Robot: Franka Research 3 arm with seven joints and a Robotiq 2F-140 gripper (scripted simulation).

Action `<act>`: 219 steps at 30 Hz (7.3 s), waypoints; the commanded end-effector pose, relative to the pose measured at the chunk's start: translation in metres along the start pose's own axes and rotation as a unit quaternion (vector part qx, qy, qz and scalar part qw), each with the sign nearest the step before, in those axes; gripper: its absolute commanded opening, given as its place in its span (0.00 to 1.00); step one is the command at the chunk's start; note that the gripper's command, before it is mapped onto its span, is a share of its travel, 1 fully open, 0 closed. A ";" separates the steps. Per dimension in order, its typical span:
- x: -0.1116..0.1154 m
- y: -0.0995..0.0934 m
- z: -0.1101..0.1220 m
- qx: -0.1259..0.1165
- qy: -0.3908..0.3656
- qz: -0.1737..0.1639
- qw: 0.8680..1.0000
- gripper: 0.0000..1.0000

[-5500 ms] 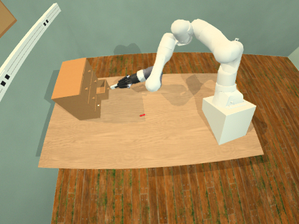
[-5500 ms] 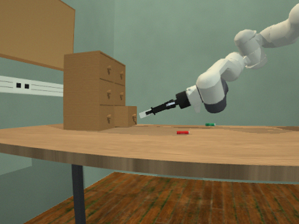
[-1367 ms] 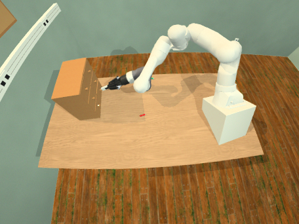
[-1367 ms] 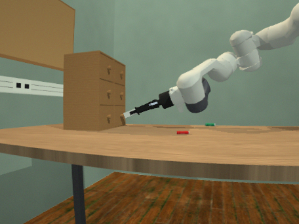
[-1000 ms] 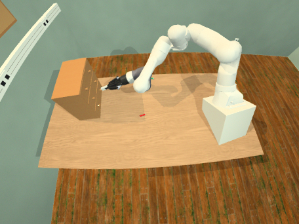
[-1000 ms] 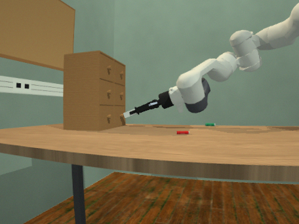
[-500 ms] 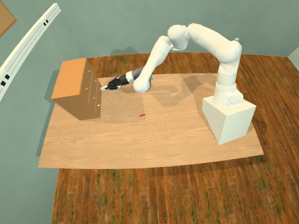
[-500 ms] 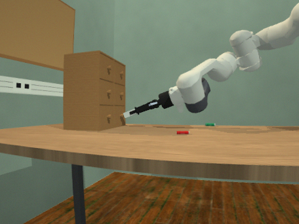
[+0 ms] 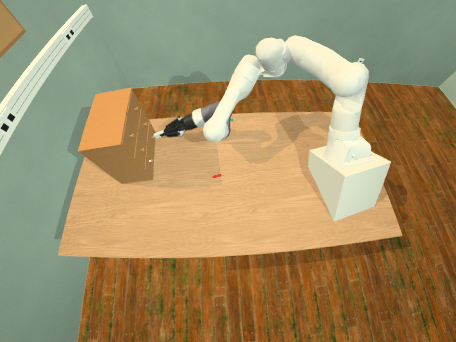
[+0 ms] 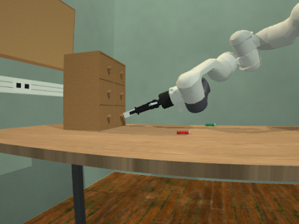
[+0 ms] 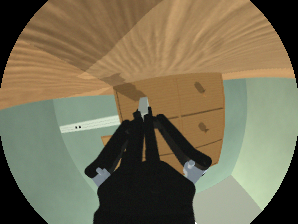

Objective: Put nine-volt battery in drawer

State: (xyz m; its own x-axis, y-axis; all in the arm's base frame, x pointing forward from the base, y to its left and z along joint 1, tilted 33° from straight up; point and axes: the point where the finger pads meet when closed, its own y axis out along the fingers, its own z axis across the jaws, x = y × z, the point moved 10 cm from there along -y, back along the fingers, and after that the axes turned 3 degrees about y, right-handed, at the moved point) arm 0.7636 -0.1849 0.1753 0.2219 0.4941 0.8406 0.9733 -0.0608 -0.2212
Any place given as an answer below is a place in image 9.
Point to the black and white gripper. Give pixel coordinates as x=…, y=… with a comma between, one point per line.
x=185, y=123

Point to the brown wooden drawer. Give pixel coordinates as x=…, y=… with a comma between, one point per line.
x=148, y=162
x=150, y=137
x=129, y=132
x=140, y=150
x=143, y=126
x=133, y=107

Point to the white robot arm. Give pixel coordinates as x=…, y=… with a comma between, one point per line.
x=345, y=146

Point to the brown wooden chest of drawers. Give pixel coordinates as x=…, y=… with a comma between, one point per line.
x=102, y=138

